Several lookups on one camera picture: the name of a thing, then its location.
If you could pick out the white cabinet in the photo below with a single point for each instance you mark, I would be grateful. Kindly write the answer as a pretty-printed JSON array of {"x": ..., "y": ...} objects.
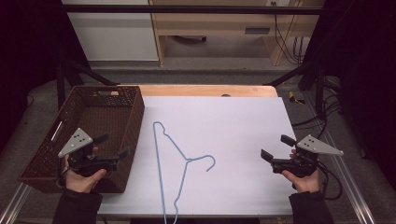
[{"x": 112, "y": 34}]

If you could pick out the black metal stand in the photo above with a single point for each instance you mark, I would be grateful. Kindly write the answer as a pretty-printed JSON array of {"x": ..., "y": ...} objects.
[
  {"x": 70, "y": 74},
  {"x": 311, "y": 74}
]

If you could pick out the brown woven basket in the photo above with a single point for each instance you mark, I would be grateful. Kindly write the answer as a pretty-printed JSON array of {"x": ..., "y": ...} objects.
[{"x": 102, "y": 115}]

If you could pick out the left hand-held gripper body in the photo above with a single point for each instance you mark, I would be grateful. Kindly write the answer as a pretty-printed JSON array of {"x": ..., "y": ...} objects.
[{"x": 81, "y": 155}]

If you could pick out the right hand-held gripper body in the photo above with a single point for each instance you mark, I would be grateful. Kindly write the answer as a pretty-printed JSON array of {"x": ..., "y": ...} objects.
[{"x": 303, "y": 163}]

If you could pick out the person's right hand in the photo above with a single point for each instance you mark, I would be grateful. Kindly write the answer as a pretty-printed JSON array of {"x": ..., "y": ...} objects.
[{"x": 306, "y": 183}]

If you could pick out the white table board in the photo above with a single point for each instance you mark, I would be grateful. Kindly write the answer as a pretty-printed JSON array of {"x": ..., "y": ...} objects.
[{"x": 233, "y": 130}]

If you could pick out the yellow and black tool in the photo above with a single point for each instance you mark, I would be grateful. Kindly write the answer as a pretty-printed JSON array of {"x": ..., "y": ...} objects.
[{"x": 294, "y": 99}]

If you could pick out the light wooden desk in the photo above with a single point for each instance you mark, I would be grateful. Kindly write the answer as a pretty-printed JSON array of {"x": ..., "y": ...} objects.
[{"x": 214, "y": 23}]

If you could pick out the black horizontal frame bar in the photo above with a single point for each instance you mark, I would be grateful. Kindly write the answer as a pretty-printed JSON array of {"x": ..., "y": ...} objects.
[{"x": 186, "y": 9}]

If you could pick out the aluminium rail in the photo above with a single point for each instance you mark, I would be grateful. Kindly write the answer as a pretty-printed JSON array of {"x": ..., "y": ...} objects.
[
  {"x": 14, "y": 205},
  {"x": 348, "y": 186}
]

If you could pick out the person's left hand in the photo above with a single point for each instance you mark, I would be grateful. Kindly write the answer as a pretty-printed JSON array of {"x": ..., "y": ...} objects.
[{"x": 81, "y": 182}]

